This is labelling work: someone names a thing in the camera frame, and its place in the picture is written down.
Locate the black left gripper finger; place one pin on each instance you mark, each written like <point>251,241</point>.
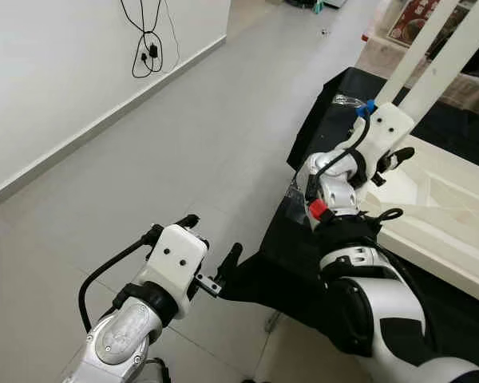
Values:
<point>230,262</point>
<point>188,222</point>

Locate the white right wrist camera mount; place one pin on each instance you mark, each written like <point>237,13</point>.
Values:
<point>383,132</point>

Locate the red printed cardboard box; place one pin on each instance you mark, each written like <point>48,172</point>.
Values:
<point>407,20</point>

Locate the grey robot left foot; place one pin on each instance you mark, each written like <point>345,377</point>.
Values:
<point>156,372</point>

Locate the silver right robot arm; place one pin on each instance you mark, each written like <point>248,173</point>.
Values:
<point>375,311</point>

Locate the clear tape cross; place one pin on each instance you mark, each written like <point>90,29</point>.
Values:
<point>295,194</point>

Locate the black table cloth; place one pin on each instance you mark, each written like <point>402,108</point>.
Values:
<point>255,279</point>

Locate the white plastic table leg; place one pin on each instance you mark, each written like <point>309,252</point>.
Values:
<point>451,60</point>
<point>415,48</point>

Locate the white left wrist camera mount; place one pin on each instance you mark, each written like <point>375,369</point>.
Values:
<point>176,255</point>

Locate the black power adapter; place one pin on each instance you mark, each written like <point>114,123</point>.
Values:
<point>152,52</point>

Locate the clear tape strip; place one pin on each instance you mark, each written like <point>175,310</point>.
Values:
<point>347,100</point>

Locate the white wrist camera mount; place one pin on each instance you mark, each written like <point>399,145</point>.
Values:
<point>383,132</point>
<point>176,255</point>

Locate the white plastic children table top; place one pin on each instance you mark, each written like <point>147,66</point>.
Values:
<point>447,215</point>

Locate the beige fabric bench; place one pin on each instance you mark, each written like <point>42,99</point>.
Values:
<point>375,62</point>

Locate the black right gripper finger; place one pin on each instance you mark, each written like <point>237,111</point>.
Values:
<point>401,156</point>

